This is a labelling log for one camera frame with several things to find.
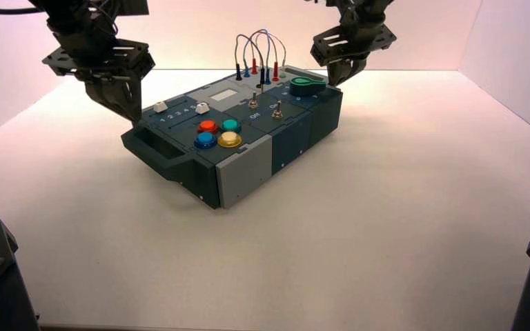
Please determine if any jumper cable with black plugs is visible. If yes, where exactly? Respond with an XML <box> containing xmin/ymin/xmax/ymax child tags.
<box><xmin>235</xmin><ymin>34</ymin><xmax>266</xmax><ymax>94</ymax></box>

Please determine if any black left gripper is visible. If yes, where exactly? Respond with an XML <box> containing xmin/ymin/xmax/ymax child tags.
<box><xmin>41</xmin><ymin>38</ymin><xmax>156</xmax><ymax>124</ymax></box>

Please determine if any jumper cable with blue plugs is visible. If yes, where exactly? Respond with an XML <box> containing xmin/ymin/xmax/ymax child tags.
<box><xmin>243</xmin><ymin>36</ymin><xmax>273</xmax><ymax>86</ymax></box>

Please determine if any jumper cable with red plugs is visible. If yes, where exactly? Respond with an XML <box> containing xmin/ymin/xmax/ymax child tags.
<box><xmin>251</xmin><ymin>29</ymin><xmax>280</xmax><ymax>83</ymax></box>

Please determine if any yellow dome push button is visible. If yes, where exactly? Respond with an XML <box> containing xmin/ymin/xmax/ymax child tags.
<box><xmin>217</xmin><ymin>131</ymin><xmax>243</xmax><ymax>149</ymax></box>

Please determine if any thin grey jumper wire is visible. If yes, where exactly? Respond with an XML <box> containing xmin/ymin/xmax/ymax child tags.
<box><xmin>264</xmin><ymin>32</ymin><xmax>287</xmax><ymax>77</ymax></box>

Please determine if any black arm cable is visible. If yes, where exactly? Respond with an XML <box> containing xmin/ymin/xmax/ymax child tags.
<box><xmin>0</xmin><ymin>4</ymin><xmax>43</xmax><ymax>16</ymax></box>

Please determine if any green rotary knob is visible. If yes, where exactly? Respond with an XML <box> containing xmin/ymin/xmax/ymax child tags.
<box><xmin>289</xmin><ymin>77</ymin><xmax>328</xmax><ymax>98</ymax></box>

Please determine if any small grey display screen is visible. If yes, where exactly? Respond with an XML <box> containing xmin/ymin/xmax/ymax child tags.
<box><xmin>210</xmin><ymin>89</ymin><xmax>239</xmax><ymax>102</ymax></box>

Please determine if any blue dome push button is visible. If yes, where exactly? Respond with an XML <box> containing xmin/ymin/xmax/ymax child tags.
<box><xmin>194</xmin><ymin>132</ymin><xmax>218</xmax><ymax>150</ymax></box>

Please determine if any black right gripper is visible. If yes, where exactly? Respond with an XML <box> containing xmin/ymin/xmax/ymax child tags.
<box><xmin>311</xmin><ymin>24</ymin><xmax>397</xmax><ymax>87</ymax></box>

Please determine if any dark blue grey control box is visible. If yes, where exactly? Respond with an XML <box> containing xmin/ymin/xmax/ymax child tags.
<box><xmin>121</xmin><ymin>65</ymin><xmax>344</xmax><ymax>210</ymax></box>

